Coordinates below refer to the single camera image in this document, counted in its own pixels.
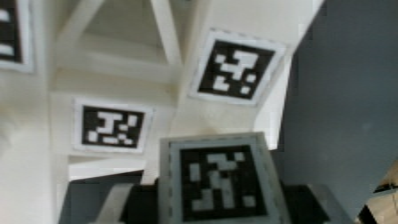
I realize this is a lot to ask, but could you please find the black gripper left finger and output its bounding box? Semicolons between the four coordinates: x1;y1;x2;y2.
94;184;158;224

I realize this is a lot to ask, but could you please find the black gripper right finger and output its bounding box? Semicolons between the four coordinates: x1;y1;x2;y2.
282;184;353;224

